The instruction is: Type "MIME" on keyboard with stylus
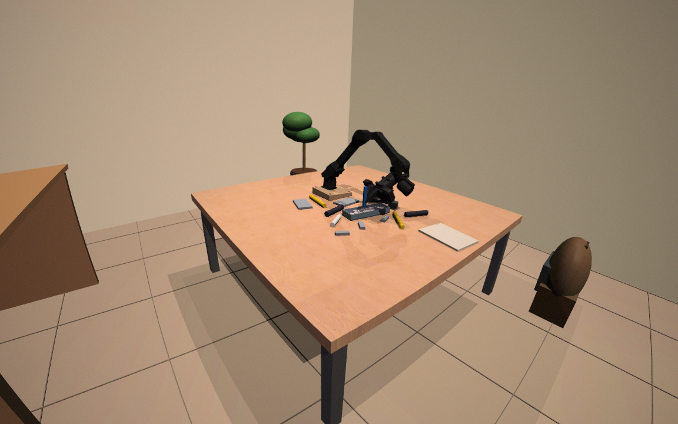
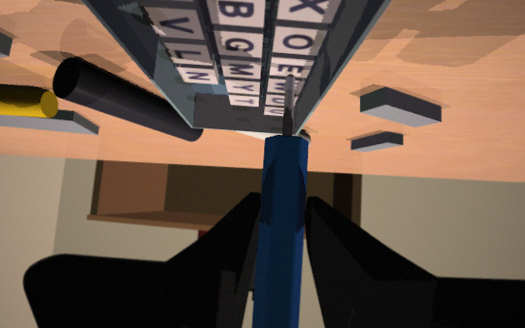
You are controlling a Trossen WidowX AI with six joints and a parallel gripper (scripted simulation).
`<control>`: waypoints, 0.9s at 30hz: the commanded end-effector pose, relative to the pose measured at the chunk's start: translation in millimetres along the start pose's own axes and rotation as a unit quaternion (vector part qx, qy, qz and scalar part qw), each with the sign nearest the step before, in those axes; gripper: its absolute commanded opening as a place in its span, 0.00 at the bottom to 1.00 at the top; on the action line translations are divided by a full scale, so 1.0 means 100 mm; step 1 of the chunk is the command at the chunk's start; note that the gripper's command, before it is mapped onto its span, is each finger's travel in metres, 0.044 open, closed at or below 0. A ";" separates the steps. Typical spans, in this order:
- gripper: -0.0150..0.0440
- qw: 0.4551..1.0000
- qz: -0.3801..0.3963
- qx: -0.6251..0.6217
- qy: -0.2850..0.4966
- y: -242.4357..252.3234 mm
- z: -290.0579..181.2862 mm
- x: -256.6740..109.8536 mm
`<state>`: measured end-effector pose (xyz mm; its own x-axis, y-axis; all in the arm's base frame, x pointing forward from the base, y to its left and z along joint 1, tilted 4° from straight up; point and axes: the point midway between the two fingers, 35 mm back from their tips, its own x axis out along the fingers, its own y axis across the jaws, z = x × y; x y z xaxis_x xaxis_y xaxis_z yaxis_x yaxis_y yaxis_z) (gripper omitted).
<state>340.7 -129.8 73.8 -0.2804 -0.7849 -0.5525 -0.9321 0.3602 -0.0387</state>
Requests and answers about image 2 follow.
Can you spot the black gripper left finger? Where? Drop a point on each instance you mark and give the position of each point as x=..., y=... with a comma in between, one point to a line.
x=206, y=285

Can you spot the white cylinder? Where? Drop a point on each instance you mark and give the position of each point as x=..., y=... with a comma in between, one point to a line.
x=263, y=136

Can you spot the keyboard with white letter keys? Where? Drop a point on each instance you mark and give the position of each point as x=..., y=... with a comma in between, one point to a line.
x=225, y=64

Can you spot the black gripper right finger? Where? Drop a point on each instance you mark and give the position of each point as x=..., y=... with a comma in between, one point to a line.
x=361, y=283

